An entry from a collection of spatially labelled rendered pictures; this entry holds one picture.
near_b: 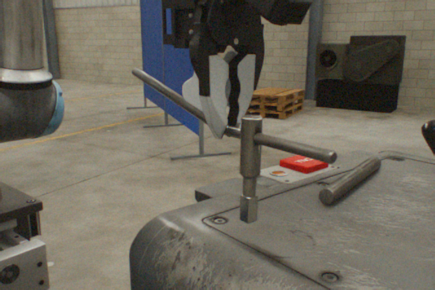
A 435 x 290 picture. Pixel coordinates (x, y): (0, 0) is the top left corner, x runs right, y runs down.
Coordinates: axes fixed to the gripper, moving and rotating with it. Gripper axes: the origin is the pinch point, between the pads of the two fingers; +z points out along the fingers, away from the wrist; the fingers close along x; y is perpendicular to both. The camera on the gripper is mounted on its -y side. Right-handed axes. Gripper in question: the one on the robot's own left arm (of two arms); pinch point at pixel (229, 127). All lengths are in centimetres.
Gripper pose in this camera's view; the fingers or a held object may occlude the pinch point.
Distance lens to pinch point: 46.4
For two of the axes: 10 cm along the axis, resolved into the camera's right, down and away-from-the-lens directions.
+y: -6.5, -1.9, 7.3
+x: -7.6, 1.6, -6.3
